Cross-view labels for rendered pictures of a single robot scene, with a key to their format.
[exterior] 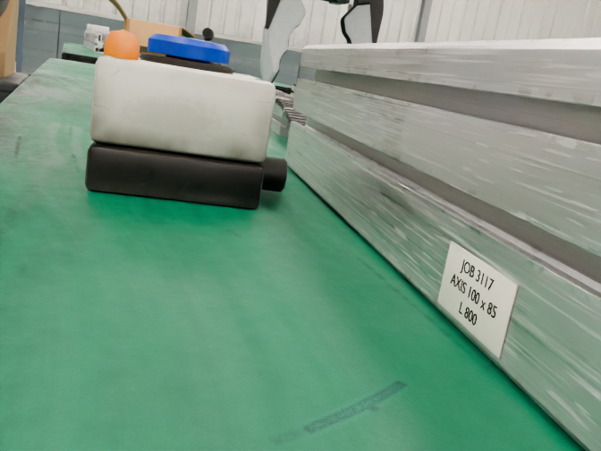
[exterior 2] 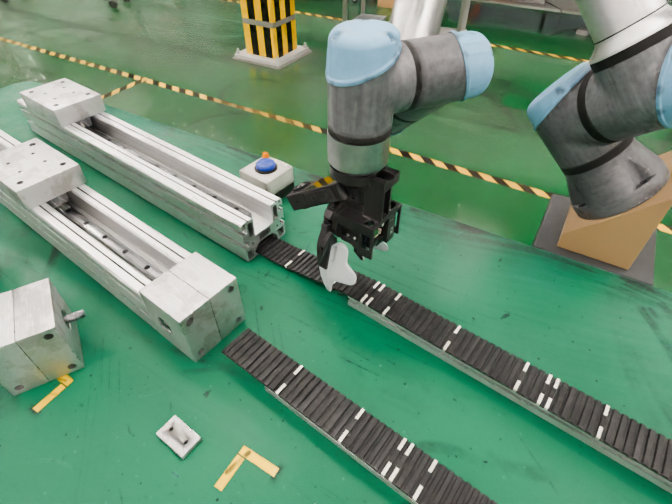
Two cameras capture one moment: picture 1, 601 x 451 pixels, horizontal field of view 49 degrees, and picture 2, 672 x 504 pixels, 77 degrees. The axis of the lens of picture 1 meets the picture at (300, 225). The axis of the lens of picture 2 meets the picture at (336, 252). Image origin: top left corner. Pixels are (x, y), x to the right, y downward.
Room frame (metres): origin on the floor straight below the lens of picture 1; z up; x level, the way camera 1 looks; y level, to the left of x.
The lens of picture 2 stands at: (1.01, -0.30, 1.32)
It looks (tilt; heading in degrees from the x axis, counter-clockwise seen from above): 43 degrees down; 141
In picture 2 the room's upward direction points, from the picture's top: straight up
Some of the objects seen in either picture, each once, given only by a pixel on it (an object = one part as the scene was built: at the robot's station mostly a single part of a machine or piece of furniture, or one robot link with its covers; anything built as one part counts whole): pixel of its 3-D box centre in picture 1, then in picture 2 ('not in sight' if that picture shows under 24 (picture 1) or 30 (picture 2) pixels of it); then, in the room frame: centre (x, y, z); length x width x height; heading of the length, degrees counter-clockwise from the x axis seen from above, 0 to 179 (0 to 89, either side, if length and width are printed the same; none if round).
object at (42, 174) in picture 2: not in sight; (35, 178); (0.14, -0.31, 0.87); 0.16 x 0.11 x 0.07; 14
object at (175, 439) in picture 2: not in sight; (179, 436); (0.71, -0.31, 0.78); 0.05 x 0.03 x 0.01; 15
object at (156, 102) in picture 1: (197, 126); (264, 181); (0.34, 0.06, 0.81); 0.10 x 0.08 x 0.06; 104
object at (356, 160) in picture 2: not in sight; (360, 146); (0.67, 0.02, 1.05); 0.08 x 0.08 x 0.05
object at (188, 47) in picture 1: (188, 58); (265, 166); (0.33, 0.07, 0.84); 0.04 x 0.04 x 0.02
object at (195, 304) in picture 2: not in sight; (202, 300); (0.57, -0.19, 0.83); 0.12 x 0.09 x 0.10; 104
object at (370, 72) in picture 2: not in sight; (364, 81); (0.67, 0.02, 1.13); 0.09 x 0.08 x 0.11; 75
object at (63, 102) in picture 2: not in sight; (65, 106); (-0.15, -0.18, 0.87); 0.16 x 0.11 x 0.07; 14
